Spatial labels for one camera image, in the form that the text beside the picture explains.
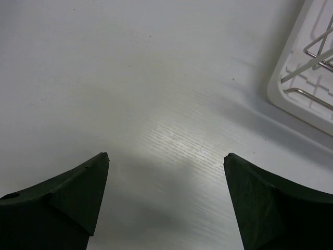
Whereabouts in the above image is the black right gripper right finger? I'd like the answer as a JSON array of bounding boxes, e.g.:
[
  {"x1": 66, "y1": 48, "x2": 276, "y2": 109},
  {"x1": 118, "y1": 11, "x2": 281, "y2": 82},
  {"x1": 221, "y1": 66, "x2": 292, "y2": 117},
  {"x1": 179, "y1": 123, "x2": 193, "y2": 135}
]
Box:
[{"x1": 224, "y1": 153, "x2": 332, "y2": 249}]

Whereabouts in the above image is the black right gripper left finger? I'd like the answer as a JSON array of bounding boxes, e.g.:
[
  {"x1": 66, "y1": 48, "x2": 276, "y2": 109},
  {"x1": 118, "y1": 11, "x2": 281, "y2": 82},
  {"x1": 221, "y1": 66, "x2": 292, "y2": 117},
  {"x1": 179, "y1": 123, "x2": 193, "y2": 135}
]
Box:
[{"x1": 1, "y1": 153, "x2": 109, "y2": 249}]

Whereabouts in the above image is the white drain tray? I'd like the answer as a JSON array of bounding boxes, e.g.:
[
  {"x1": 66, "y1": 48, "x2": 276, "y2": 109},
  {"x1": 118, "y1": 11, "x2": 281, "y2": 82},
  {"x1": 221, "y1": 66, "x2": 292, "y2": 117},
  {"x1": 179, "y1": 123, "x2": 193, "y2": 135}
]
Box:
[{"x1": 267, "y1": 0, "x2": 333, "y2": 137}]

